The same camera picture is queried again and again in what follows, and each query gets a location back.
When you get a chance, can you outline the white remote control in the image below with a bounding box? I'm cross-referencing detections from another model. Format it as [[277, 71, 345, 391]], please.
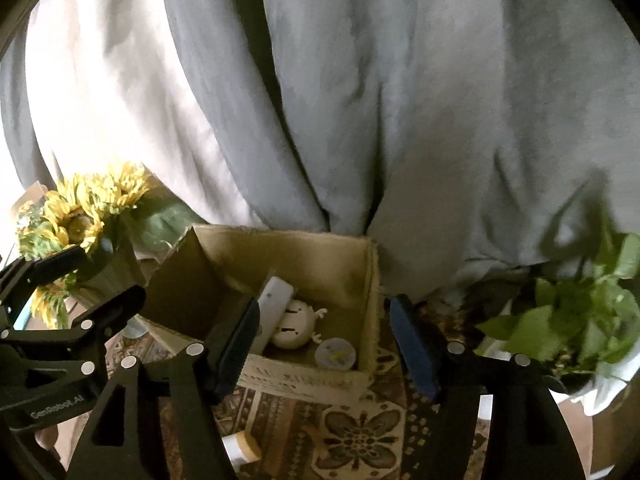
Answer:
[[250, 276, 294, 356]]

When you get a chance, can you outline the white round creature toy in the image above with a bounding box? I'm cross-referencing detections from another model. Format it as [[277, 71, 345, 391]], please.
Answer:
[[270, 300, 328, 350]]

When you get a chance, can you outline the round blue tin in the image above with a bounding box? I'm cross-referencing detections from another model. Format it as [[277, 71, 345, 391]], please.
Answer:
[[314, 337, 357, 372]]

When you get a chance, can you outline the green ribbed vase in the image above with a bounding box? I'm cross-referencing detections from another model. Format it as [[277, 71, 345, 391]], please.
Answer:
[[70, 237, 145, 309]]

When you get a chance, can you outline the white plant pot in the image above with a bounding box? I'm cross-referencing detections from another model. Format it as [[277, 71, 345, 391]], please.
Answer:
[[474, 334, 640, 418]]

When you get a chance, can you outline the sunflower bouquet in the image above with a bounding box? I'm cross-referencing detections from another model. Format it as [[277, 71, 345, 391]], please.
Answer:
[[16, 162, 203, 330]]

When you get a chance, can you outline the patterned oriental rug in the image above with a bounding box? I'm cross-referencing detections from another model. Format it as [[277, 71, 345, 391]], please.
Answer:
[[104, 299, 497, 480]]

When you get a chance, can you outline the green potted plant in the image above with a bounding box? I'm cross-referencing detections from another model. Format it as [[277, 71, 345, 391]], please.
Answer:
[[475, 177, 639, 390]]

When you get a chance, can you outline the brown cardboard box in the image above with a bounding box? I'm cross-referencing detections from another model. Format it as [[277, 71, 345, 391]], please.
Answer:
[[141, 226, 381, 404]]

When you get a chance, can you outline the beige curtain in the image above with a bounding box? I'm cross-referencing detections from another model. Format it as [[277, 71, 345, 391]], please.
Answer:
[[25, 0, 262, 226]]

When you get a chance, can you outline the grey curtain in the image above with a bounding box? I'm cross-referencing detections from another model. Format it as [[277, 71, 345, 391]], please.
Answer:
[[1, 0, 639, 300]]

